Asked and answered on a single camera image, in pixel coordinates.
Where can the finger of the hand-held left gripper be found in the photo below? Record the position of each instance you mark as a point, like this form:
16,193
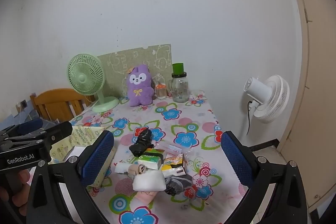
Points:
60,130
30,125

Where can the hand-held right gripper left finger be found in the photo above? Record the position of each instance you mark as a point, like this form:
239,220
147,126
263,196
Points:
98,155

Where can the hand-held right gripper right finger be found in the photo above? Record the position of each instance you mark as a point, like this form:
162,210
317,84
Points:
236,161

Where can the yellow patterned box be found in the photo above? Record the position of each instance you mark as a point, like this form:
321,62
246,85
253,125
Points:
81,134

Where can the green tissue pack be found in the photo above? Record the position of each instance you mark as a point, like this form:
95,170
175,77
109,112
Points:
151,159

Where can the pink packet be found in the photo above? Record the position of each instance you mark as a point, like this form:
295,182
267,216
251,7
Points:
145,196

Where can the clear zip bag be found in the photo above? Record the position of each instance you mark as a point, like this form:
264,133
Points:
173,148

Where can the black soft bundle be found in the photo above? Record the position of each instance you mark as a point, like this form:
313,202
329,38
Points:
141,142

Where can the person's left hand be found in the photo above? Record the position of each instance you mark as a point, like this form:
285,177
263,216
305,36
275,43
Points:
22,176

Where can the white crumpled wrapper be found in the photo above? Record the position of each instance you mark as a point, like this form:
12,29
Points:
121,167

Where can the wooden bed headboard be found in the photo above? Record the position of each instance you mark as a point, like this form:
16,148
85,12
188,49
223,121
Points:
57,100

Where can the beige bandage roll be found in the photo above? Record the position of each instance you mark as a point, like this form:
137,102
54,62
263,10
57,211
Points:
136,169

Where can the white tissue packet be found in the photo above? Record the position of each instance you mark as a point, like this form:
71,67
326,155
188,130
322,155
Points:
148,180

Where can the green desk fan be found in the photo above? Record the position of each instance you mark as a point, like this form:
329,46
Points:
84,78

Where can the grey sock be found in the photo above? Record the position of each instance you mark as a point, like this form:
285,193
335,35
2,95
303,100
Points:
178,182

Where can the yellow snack packet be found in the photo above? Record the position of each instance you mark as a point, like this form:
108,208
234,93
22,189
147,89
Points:
173,161

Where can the white standing fan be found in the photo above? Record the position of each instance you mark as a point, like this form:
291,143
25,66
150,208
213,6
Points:
273,98

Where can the purple plush toy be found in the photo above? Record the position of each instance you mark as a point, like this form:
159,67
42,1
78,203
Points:
140,92

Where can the green patterned board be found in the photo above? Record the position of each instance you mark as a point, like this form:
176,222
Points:
120,66

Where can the small orange-lid jar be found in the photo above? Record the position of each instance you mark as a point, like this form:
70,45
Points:
161,92

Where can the glass jar green lid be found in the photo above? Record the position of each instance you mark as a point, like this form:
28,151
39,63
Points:
179,90

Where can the beige wooden door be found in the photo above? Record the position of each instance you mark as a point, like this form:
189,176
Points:
315,108

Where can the wall socket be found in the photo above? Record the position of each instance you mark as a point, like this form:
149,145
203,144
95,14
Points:
23,104

